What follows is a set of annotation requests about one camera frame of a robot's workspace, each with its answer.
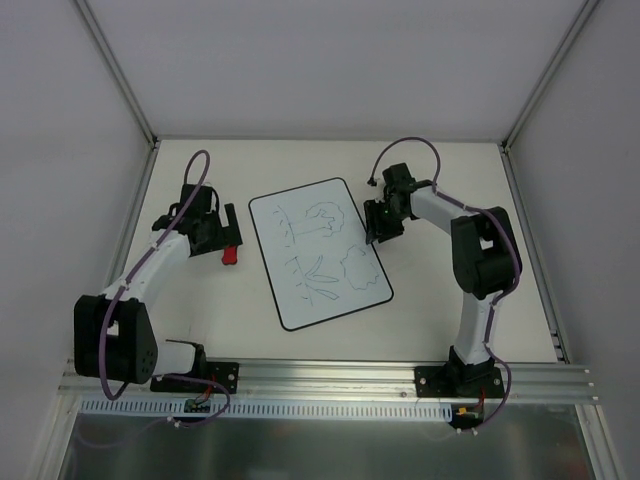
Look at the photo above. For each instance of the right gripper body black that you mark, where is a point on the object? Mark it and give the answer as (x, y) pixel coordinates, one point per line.
(382, 218)

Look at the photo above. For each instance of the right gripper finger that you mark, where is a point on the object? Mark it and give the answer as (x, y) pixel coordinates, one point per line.
(387, 232)
(374, 221)

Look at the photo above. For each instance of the red whiteboard eraser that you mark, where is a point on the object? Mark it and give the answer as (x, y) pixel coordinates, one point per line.
(230, 255)

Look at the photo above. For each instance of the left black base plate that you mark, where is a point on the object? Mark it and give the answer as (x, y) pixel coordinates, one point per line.
(200, 379)

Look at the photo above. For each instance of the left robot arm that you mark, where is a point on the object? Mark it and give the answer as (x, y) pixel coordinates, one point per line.
(114, 338)

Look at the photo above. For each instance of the left aluminium frame post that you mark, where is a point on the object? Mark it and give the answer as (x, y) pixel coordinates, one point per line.
(107, 55)

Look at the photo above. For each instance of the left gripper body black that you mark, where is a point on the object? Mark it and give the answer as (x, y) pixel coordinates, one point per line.
(230, 226)

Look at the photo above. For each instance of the right aluminium frame post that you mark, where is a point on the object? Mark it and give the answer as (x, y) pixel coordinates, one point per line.
(560, 53)

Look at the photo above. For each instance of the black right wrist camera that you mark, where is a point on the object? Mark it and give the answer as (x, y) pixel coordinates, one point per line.
(397, 178)

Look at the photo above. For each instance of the aluminium frame post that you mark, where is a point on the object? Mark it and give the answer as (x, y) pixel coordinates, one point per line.
(560, 53)
(107, 55)

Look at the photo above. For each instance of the white whiteboard black rim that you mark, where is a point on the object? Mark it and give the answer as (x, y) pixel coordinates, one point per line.
(318, 263)

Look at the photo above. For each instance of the aluminium mounting rail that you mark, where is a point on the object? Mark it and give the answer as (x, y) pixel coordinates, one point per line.
(557, 383)

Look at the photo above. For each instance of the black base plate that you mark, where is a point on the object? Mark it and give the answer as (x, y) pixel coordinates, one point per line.
(200, 379)
(437, 382)

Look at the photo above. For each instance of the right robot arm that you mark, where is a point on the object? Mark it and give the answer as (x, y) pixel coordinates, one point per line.
(486, 265)

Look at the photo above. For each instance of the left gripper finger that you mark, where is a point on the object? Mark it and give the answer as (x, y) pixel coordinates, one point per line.
(232, 224)
(231, 240)

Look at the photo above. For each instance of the white slotted cable duct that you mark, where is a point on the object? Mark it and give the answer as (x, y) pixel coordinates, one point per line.
(404, 411)

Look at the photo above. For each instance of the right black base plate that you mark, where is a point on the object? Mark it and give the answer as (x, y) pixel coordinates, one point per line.
(437, 382)

